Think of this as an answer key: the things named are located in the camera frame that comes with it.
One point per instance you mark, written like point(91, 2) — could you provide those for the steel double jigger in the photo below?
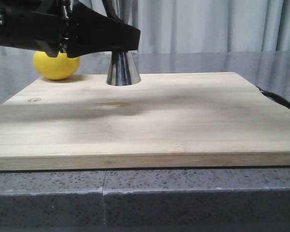
point(122, 69)

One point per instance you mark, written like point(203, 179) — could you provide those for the yellow lemon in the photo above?
point(57, 68)

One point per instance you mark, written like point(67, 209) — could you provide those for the wooden cutting board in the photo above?
point(166, 120)

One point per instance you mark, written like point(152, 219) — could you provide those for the grey curtain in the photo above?
point(201, 26)

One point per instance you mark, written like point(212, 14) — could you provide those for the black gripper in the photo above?
point(46, 25)

